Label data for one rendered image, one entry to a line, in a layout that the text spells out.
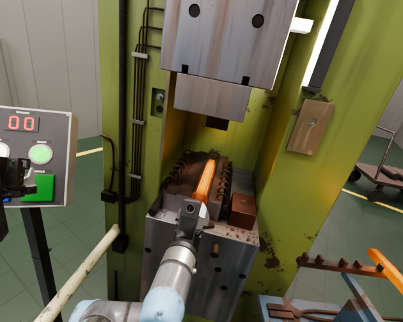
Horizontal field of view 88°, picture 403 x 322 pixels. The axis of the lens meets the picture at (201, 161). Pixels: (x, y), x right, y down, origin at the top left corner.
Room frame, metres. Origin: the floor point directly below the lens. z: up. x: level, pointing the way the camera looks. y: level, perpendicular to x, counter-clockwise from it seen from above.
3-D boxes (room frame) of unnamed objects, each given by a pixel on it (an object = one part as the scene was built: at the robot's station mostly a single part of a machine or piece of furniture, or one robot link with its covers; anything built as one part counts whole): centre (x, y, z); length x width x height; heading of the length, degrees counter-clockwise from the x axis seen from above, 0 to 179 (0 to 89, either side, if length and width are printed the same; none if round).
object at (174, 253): (0.33, 0.01, 0.98); 0.08 x 0.05 x 0.08; 84
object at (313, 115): (0.68, -0.32, 1.27); 0.09 x 0.02 x 0.17; 84
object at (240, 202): (0.62, -0.18, 0.95); 0.12 x 0.09 x 0.07; 174
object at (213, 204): (0.79, -0.01, 0.96); 0.42 x 0.20 x 0.09; 174
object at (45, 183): (0.47, 0.44, 1.01); 0.07 x 0.05 x 0.07; 109
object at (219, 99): (0.79, -0.01, 1.32); 0.42 x 0.20 x 0.10; 174
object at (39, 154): (0.51, 0.45, 1.09); 0.05 x 0.03 x 0.04; 84
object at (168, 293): (0.25, 0.02, 0.98); 0.11 x 0.08 x 0.09; 174
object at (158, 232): (0.79, -0.07, 0.69); 0.56 x 0.38 x 0.45; 174
